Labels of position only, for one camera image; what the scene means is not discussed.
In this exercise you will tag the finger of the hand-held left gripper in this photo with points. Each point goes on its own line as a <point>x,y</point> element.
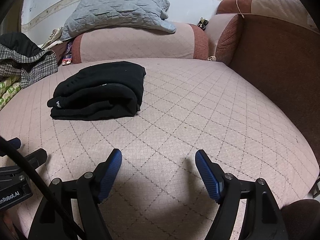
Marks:
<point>15,143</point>
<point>37,158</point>

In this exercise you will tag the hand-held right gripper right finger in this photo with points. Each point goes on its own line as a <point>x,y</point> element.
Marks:
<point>208,177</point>

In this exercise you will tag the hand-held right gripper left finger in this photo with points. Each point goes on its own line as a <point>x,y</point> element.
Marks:
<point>110,175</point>

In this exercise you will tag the black pants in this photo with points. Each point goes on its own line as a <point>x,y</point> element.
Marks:
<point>100,92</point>

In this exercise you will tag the green printed blanket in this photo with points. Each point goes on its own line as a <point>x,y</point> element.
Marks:
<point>7,92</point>

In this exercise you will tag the pink and brown sofa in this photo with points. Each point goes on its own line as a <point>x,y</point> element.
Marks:
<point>187,120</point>

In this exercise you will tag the houndstooth coat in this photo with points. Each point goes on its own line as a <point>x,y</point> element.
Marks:
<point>37,67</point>

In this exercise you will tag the colourful printed packet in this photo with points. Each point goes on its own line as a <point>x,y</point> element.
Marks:
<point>67,58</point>

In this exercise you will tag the dark brown cushion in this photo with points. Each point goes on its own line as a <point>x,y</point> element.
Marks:
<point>300,220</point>

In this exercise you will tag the black jacket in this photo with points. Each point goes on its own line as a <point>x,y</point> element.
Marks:
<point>17,42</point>

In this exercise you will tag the cream cloth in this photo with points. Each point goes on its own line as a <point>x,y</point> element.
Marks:
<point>53,37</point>

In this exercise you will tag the small black and gold object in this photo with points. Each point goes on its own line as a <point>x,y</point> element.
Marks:
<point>202,23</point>

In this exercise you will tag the grey quilted pillow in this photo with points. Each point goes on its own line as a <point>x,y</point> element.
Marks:
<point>112,12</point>

